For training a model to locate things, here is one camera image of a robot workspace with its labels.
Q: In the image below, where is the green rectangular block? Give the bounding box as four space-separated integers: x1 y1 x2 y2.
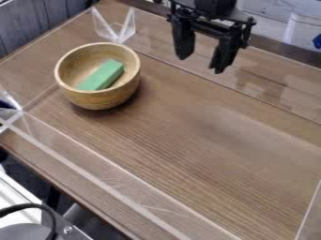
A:
76 59 124 91

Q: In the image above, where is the grey metal bracket with screw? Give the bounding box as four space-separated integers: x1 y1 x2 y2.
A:
53 212 92 240

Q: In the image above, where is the brown wooden bowl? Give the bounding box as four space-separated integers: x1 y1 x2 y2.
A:
53 42 140 111

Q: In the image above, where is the white cylindrical bin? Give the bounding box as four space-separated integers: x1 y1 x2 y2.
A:
282 13 321 53

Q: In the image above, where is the clear acrylic enclosure wall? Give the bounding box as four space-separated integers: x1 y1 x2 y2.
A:
0 1 321 240

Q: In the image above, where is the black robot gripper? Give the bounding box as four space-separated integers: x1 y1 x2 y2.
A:
169 0 255 74

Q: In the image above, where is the blue object at right edge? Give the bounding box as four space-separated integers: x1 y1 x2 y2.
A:
311 34 321 49

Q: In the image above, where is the black cable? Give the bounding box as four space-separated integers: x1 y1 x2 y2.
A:
0 202 58 240

